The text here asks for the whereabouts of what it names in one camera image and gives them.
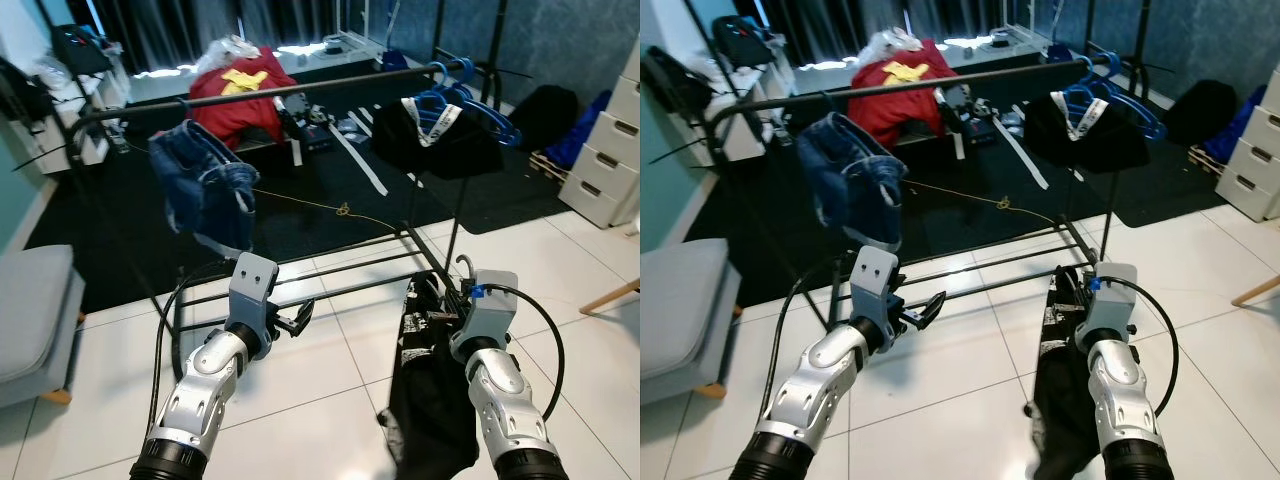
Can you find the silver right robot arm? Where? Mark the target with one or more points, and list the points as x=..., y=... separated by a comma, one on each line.
x=500, y=400
x=1125, y=400

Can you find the black power adapter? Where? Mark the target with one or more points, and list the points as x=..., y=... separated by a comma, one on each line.
x=335, y=46
x=1000, y=38

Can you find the crumpled white plastic bag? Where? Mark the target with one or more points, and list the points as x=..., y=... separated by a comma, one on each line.
x=228, y=50
x=890, y=45

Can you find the wooden pallet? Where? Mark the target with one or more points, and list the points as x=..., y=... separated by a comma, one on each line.
x=548, y=168
x=1205, y=162

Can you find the black fabric bag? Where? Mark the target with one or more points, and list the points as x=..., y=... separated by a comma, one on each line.
x=80, y=48
x=740, y=38

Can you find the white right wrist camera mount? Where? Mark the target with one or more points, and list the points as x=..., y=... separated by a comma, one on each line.
x=1108, y=305
x=490, y=310

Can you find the light wooden leg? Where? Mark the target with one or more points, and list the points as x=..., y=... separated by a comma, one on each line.
x=1258, y=290
x=610, y=296

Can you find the grey upholstered ottoman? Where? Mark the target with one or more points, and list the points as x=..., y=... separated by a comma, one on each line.
x=685, y=305
x=35, y=310

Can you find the dark curtain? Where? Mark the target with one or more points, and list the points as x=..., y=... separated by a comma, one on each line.
x=200, y=30
x=860, y=25

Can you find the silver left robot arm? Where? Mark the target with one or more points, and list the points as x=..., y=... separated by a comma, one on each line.
x=815, y=385
x=200, y=390

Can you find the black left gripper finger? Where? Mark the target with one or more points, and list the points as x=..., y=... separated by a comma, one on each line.
x=293, y=328
x=303, y=310
x=930, y=303
x=918, y=321

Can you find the black electronic box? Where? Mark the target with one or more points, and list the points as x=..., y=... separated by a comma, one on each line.
x=970, y=115
x=310, y=125

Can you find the blue fabric bundle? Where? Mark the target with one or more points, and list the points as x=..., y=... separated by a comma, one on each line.
x=580, y=130
x=1235, y=125

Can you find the long white flat slat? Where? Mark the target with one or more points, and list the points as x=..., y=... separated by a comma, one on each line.
x=1020, y=155
x=358, y=160

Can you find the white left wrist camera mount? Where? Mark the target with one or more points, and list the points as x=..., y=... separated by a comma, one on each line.
x=250, y=285
x=872, y=278

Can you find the white soft bundle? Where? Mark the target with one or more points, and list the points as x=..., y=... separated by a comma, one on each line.
x=60, y=78

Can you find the blue denim shorts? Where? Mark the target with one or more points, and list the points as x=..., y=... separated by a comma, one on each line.
x=850, y=180
x=205, y=185

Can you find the black backpack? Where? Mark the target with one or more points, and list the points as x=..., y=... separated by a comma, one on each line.
x=22, y=90
x=672, y=80

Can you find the white shelf unit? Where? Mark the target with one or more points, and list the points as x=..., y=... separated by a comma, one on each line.
x=95, y=125
x=750, y=120

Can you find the black soft bag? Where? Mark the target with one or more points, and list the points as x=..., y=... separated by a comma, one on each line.
x=1200, y=110
x=545, y=115

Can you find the red cloth with yellow print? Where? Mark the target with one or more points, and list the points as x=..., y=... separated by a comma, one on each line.
x=240, y=110
x=900, y=105

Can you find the black metal clothes rack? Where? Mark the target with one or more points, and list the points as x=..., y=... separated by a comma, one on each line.
x=900, y=92
x=300, y=90

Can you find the black shirt with white print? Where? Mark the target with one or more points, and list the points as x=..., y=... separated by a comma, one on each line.
x=430, y=400
x=1060, y=400

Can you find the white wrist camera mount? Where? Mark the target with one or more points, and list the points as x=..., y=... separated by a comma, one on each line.
x=490, y=310
x=250, y=285
x=1108, y=305
x=872, y=278

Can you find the white drawer cabinet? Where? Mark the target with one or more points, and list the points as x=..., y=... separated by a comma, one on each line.
x=605, y=150
x=1255, y=150

